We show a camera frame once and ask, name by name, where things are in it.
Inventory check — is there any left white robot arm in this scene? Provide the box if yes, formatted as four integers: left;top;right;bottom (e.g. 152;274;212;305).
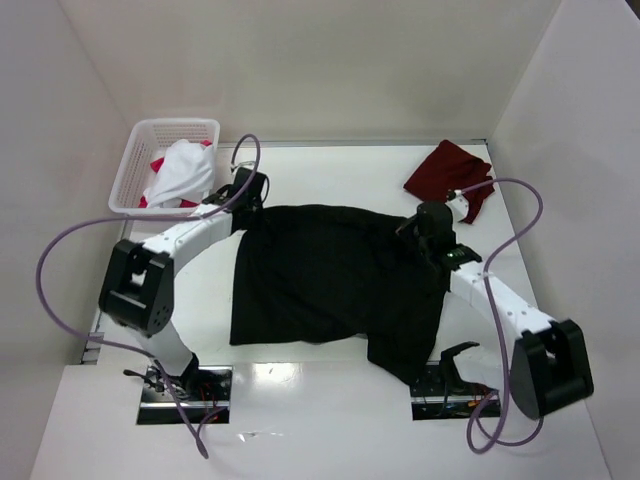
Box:
98;167;270;391

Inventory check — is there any folded dark red t shirt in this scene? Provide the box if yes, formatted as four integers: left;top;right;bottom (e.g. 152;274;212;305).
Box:
403;140;493;202

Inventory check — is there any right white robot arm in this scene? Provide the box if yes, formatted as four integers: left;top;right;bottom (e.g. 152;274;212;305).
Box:
398;200;594;420

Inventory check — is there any pink red t shirt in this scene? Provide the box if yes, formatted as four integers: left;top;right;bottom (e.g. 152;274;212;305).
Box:
138;141;213;210

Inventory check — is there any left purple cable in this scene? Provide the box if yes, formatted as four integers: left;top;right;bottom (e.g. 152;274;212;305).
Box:
35;133;263;460

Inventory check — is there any white t shirt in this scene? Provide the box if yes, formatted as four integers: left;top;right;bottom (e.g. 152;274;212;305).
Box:
144;140;218;209

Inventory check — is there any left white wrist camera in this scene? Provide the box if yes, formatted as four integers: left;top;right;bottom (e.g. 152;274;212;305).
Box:
231;161;255;175

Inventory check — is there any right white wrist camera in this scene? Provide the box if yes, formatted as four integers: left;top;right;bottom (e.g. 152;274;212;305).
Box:
446;190;470;223

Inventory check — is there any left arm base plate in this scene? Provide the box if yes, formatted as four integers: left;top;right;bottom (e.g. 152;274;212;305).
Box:
124;366;233;426

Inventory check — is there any white plastic basket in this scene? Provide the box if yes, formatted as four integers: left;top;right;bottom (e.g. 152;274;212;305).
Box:
108;117;221;216

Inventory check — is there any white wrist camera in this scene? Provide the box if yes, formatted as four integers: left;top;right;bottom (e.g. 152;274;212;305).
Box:
446;190;470;223
231;161;255;175

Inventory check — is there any black t shirt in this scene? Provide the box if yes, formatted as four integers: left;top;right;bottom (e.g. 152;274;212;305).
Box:
229;205;449;385

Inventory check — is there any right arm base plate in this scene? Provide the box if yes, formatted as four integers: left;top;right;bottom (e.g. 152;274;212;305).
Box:
410;362;491;421

